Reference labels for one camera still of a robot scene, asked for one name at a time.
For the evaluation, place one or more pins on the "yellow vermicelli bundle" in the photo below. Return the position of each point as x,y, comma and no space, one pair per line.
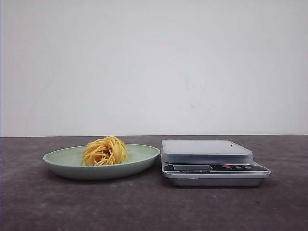
104,151

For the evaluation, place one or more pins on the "silver digital kitchen scale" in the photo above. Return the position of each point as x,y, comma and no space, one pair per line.
210,163

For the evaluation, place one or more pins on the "light green plate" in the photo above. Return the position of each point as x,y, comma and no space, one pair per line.
66,163

